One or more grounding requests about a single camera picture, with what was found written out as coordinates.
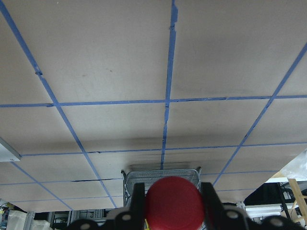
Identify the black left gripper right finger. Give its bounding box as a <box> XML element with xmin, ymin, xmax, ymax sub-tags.
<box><xmin>201</xmin><ymin>182</ymin><xmax>224</xmax><ymax>222</ymax></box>

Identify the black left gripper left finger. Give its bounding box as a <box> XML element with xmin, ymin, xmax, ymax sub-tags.
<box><xmin>130</xmin><ymin>183</ymin><xmax>145</xmax><ymax>218</ymax></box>

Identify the red emergency stop button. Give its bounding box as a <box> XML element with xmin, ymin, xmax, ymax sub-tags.
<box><xmin>145</xmin><ymin>176</ymin><xmax>204</xmax><ymax>230</ymax></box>

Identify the metal wire basket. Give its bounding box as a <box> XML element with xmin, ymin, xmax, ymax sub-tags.
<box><xmin>121</xmin><ymin>167</ymin><xmax>201</xmax><ymax>207</ymax></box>

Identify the wooden frame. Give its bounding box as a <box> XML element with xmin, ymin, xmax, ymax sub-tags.
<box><xmin>288</xmin><ymin>178</ymin><xmax>307</xmax><ymax>224</ymax></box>

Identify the grey aluminium frame profile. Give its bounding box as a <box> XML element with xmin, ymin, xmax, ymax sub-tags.
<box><xmin>0</xmin><ymin>138</ymin><xmax>21</xmax><ymax>162</ymax></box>

